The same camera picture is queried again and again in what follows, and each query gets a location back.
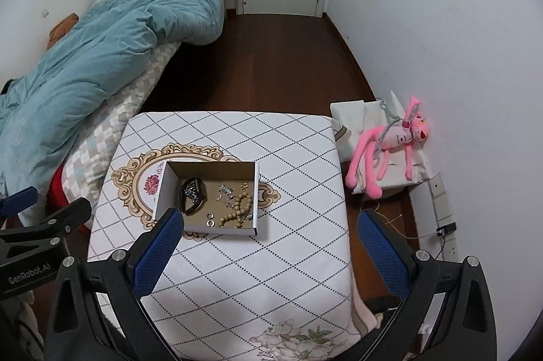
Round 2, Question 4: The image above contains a cardboard box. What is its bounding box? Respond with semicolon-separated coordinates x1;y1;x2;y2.
153;161;260;238

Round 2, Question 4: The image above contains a wooden bead bracelet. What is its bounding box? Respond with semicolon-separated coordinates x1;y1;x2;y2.
214;193;255;228

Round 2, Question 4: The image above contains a grey wire hanger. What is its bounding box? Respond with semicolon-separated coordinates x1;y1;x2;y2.
377;98;409;143

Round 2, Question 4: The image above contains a light blue duvet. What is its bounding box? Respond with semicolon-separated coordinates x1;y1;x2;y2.
0;0;232;198

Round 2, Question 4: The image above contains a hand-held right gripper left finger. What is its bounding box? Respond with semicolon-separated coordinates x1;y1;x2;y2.
44;207;185;361

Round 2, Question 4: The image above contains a red bed cloth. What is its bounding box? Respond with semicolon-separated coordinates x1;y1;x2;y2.
46;166;92;234

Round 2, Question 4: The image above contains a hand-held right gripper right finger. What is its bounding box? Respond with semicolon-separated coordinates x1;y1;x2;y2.
356;209;498;361

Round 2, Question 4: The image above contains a pale pink cloth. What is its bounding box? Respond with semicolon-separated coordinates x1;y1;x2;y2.
352;280;379;337

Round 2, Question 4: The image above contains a thin charger cable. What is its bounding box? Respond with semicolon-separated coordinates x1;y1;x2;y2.
377;208;443;255

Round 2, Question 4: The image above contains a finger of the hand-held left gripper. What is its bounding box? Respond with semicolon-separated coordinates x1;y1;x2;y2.
0;197;93;252
0;186;38;219

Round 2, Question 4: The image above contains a pink plush toy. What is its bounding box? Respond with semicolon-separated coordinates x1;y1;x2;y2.
344;95;430;199

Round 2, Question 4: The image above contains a white tote bag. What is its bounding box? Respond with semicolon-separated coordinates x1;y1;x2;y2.
330;89;430;194

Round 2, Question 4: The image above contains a thin silver necklace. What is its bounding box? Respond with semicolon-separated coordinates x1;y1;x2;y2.
216;183;237;203

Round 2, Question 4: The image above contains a white fuzzy cloth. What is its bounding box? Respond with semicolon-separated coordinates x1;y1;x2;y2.
0;293;47;361

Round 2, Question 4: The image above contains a silver chain bracelet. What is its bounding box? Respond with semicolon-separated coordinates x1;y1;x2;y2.
183;180;203;204

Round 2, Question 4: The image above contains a brown cushion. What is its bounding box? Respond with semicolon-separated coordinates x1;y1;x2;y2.
48;13;80;48

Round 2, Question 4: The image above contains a black band bracelet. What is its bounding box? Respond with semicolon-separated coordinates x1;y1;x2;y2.
180;176;208;216

